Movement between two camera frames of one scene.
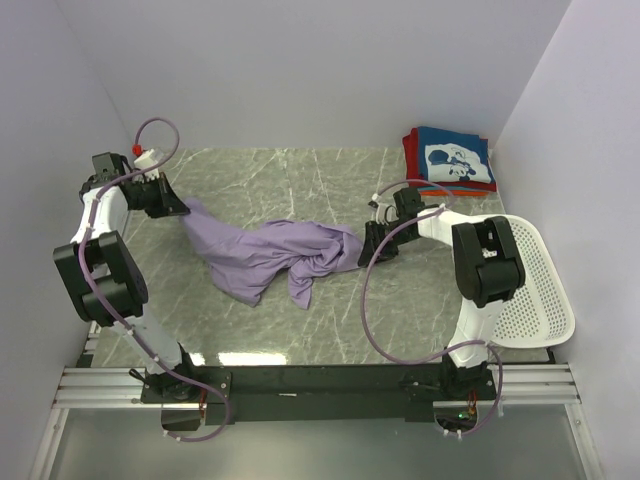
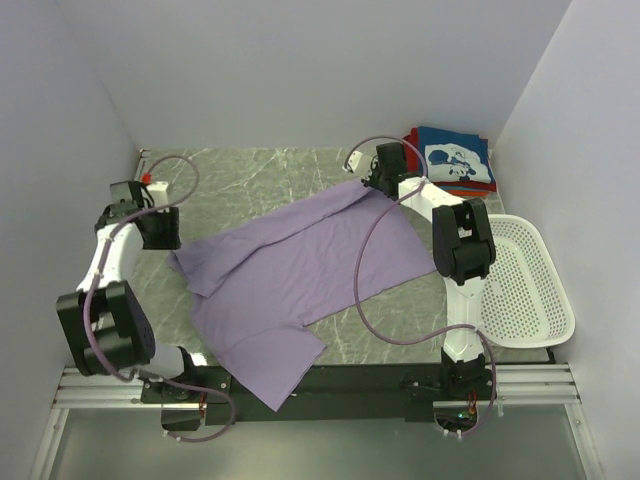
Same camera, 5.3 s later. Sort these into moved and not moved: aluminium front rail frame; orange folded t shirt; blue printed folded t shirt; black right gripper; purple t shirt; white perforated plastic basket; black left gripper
Moved: black left gripper; black right gripper; purple t shirt
Not moved: aluminium front rail frame; white perforated plastic basket; orange folded t shirt; blue printed folded t shirt
